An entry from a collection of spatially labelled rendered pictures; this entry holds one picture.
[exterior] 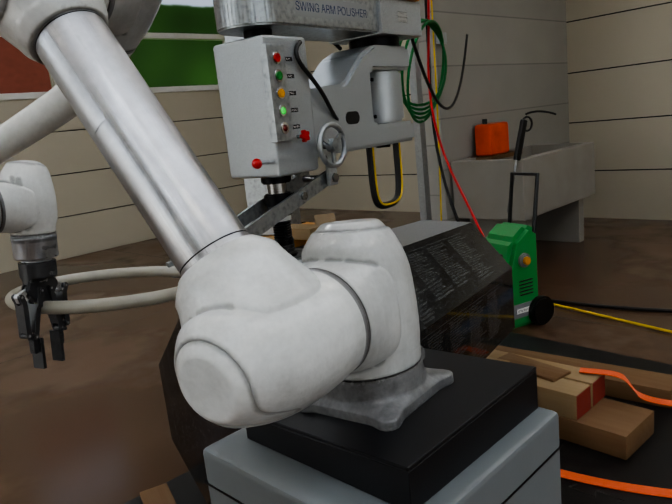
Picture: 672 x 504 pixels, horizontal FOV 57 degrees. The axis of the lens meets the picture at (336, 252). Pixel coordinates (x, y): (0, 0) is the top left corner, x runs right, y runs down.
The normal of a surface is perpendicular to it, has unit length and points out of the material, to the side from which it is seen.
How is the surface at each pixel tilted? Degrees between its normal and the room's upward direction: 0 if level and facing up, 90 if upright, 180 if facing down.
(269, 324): 46
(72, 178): 90
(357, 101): 90
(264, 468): 0
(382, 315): 84
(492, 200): 90
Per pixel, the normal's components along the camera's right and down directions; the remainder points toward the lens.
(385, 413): -0.17, -0.91
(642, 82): -0.69, 0.22
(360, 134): 0.79, 0.04
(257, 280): 0.31, -0.54
